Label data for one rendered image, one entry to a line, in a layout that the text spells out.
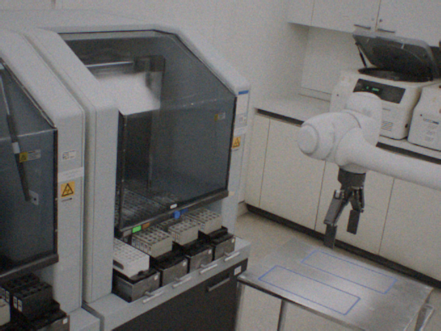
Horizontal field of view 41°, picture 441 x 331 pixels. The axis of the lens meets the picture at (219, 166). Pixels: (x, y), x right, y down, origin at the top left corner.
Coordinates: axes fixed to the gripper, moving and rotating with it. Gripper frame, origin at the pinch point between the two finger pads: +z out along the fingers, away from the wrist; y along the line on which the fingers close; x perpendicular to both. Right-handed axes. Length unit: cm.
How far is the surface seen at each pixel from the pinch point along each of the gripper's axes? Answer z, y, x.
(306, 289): 38, 26, 21
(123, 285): 41, -17, 71
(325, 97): 27, 280, 161
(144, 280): 40, -11, 66
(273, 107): 30, 221, 171
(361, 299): 38, 36, 4
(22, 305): 34, -56, 73
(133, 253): 34, -8, 76
